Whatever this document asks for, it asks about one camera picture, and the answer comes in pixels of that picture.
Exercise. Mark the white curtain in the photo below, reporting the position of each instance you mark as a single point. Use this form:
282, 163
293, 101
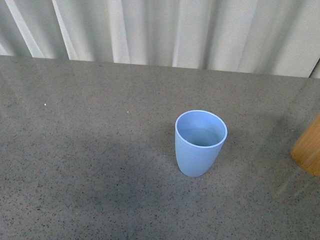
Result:
274, 37

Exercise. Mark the blue plastic cup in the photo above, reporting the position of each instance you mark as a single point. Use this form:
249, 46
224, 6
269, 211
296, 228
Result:
199, 137

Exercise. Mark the bamboo chopstick holder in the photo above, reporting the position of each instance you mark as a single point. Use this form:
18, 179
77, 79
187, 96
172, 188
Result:
306, 150

